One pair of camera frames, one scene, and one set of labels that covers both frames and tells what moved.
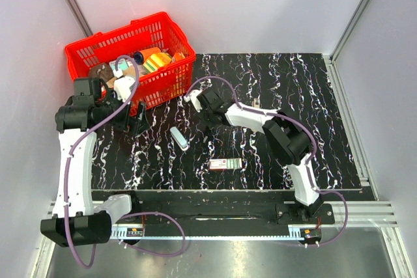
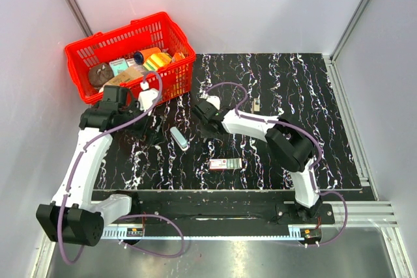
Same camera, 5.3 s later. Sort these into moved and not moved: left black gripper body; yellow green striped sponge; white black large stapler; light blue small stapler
Moved: left black gripper body
Not moved: yellow green striped sponge; light blue small stapler; white black large stapler
